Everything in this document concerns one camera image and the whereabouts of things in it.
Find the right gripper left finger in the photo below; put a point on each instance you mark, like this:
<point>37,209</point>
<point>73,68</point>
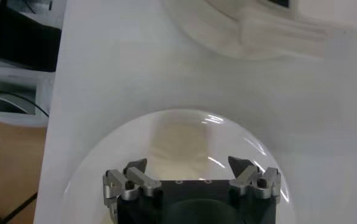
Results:
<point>144,182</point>

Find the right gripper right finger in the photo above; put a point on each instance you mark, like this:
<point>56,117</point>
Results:
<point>245,179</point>

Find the round white plate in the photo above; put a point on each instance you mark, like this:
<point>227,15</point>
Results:
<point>90,170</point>

